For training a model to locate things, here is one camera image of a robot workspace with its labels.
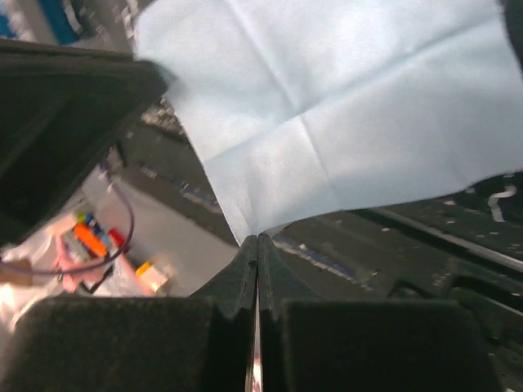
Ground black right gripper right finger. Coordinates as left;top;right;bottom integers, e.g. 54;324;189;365
257;235;503;391

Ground blue grey brick block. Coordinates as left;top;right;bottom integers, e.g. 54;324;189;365
1;0;85;46

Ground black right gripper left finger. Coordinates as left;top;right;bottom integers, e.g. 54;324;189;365
1;236;257;391

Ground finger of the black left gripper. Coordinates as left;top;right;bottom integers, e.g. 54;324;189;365
1;39;167;244

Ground light blue cloth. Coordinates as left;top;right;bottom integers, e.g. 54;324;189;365
136;1;522;242

